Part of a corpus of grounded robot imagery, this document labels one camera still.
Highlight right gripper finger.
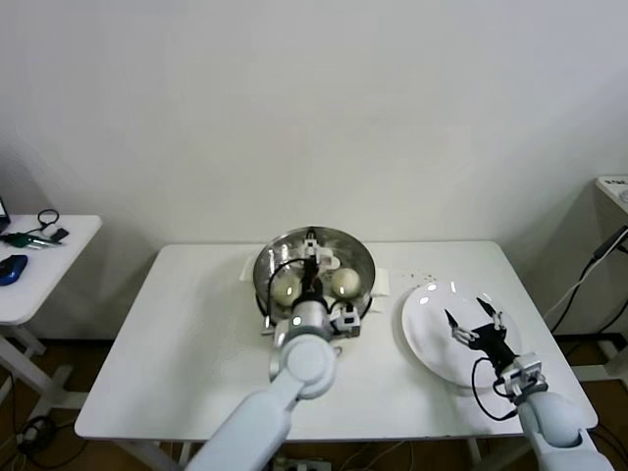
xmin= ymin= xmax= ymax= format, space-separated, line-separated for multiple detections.
xmin=475 ymin=296 xmax=506 ymax=331
xmin=444 ymin=308 xmax=477 ymax=344

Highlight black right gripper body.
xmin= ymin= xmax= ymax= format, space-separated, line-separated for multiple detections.
xmin=468 ymin=321 xmax=522 ymax=372

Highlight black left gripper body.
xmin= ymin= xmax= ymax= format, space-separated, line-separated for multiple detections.
xmin=301 ymin=258 xmax=326 ymax=298

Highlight white steamed baozi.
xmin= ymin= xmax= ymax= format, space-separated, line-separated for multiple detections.
xmin=331 ymin=267 xmax=363 ymax=298
xmin=272 ymin=274 xmax=301 ymax=305

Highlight round glass pot lid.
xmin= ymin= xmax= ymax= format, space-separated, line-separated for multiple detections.
xmin=253 ymin=225 xmax=378 ymax=320

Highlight perforated stainless steel steamer basket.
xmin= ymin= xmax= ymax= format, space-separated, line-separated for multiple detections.
xmin=253 ymin=230 xmax=378 ymax=336

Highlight large white round plate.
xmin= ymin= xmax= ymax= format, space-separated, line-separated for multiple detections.
xmin=401 ymin=281 xmax=524 ymax=391

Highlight white electric cooking pot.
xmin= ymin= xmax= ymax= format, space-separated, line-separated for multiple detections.
xmin=239 ymin=257 xmax=393 ymax=362

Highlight white stand base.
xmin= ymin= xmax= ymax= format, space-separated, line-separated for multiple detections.
xmin=571 ymin=336 xmax=628 ymax=385

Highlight white cabinet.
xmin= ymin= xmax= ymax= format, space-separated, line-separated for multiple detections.
xmin=576 ymin=175 xmax=628 ymax=338

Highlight grey power strip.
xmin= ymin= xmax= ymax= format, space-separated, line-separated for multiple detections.
xmin=282 ymin=455 xmax=333 ymax=471

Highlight small white side table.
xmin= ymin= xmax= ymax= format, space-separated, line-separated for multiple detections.
xmin=0 ymin=213 xmax=104 ymax=413

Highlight blue computer mouse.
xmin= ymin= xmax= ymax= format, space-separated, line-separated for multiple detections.
xmin=0 ymin=253 xmax=29 ymax=286

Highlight white floor plug bundle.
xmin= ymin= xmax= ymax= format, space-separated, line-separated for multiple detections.
xmin=17 ymin=414 xmax=56 ymax=452

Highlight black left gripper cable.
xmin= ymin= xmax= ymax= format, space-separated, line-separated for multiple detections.
xmin=267 ymin=259 xmax=308 ymax=326

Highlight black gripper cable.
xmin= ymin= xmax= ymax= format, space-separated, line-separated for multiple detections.
xmin=267 ymin=259 xmax=308 ymax=326
xmin=471 ymin=356 xmax=519 ymax=421

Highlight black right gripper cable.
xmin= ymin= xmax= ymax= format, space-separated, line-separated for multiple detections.
xmin=471 ymin=356 xmax=519 ymax=421

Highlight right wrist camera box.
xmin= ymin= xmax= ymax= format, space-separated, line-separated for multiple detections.
xmin=499 ymin=360 xmax=549 ymax=398

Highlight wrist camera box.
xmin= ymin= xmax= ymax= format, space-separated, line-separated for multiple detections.
xmin=329 ymin=304 xmax=363 ymax=340
xmin=499 ymin=360 xmax=549 ymax=398

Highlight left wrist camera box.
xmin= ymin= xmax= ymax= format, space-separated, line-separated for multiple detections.
xmin=329 ymin=304 xmax=363 ymax=340

